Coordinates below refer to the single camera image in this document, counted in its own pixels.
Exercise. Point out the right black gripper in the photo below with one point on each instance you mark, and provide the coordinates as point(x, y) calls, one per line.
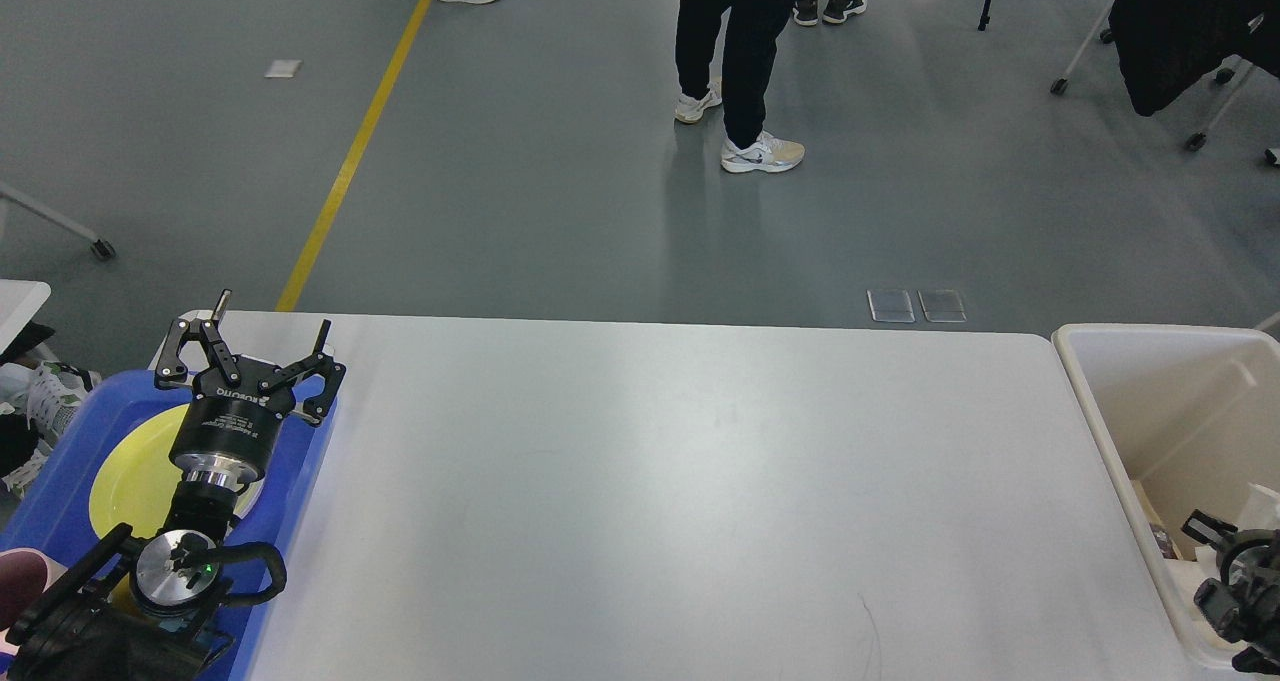
point(1241, 607)

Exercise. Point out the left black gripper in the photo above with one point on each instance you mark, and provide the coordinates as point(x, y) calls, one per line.
point(235, 429)

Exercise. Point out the brown paper bag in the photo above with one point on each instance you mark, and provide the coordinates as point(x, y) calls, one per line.
point(1153, 518)

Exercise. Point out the yellow plastic plate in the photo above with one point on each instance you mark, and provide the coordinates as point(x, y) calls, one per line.
point(136, 482)

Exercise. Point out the white paper cup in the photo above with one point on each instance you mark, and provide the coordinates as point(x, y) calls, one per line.
point(1260, 510)
point(1207, 559)

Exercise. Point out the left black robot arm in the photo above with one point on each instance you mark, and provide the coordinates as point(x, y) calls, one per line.
point(185, 604)

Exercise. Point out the pale green plate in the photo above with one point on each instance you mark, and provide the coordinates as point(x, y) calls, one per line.
point(249, 471)

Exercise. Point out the beige plastic bin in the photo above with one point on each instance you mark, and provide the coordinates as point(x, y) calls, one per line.
point(1193, 414)

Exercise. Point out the white side table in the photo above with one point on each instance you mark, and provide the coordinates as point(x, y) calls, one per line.
point(20, 299)

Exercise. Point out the pink ribbed cup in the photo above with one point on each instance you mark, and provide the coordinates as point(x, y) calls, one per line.
point(26, 574)

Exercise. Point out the right floor outlet plate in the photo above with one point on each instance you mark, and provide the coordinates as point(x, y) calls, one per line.
point(942, 306)

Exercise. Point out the floor outlet plate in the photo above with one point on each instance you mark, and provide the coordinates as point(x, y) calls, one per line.
point(942, 306)
point(891, 306)

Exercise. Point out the left floor outlet plate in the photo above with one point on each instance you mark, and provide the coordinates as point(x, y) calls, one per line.
point(891, 306)

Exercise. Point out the person in black trousers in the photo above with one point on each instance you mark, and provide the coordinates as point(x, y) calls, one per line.
point(724, 55)

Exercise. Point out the white rolling chair frame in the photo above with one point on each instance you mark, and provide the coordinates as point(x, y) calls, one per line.
point(1234, 76)

